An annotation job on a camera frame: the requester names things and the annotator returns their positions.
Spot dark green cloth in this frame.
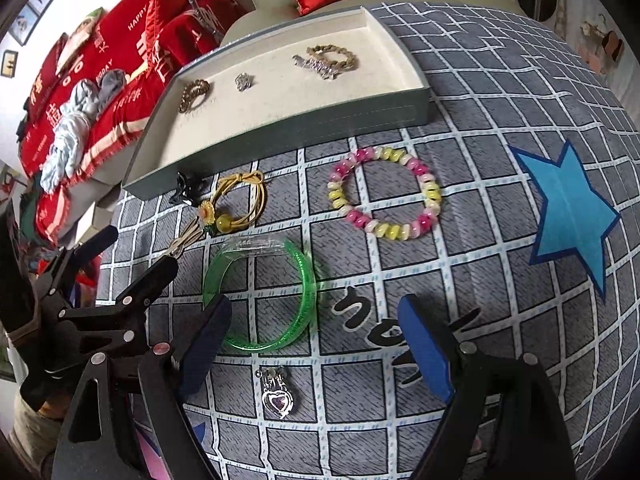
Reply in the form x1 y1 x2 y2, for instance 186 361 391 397
17 185 51 246

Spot light blue clothes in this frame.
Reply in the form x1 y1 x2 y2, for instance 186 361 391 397
40 80 108 193

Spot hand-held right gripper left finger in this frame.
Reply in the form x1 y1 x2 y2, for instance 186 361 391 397
52 295 233 480

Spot silver heart pendant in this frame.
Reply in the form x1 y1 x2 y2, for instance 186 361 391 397
255 366 296 418

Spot red satin pillow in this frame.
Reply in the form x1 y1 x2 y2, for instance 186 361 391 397
142 0 226 61

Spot brown braided bracelet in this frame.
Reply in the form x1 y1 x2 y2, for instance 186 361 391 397
306 44 359 72

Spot black hair claw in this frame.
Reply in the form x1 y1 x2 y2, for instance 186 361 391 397
169 172 208 207

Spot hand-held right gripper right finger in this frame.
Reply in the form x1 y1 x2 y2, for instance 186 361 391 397
397 294 573 480

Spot grey-green jewelry tray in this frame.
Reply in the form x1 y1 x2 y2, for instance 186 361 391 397
121 5 433 207

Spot grey clothes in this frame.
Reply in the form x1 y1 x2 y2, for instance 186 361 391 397
95 69 126 111

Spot red pillow with white characters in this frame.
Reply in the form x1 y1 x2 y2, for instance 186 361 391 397
40 32 71 96

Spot pink yellow beaded bracelet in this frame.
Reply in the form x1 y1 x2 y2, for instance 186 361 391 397
326 145 443 243

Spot green plastic bangle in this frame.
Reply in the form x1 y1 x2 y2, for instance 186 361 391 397
202 234 323 353

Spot grey checked tablecloth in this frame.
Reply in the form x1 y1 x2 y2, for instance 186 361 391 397
97 2 640 480

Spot grey-green armchair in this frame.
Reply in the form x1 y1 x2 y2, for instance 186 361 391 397
220 0 531 51

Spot hanging wall ornaments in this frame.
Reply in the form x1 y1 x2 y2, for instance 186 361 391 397
580 12 626 78

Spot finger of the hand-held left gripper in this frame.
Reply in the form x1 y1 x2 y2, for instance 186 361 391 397
60 257 180 358
35 225 121 311

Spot photo print pillow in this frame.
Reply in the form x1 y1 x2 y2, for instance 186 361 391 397
55 7 106 76

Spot sofa with red cover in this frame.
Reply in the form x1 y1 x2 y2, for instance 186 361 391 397
20 0 251 246

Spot silver rhinestone hair clip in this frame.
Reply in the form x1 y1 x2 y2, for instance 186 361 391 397
292 54 342 81

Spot yellow cord bead bracelet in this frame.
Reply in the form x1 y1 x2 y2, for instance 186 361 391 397
165 170 268 258

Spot brown spiral hair tie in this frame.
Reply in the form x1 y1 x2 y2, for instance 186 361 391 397
178 79 211 113

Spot person's left forearm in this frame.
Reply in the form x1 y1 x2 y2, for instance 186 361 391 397
7 390 66 466

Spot white stool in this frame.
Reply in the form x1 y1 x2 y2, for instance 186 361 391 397
92 202 123 233

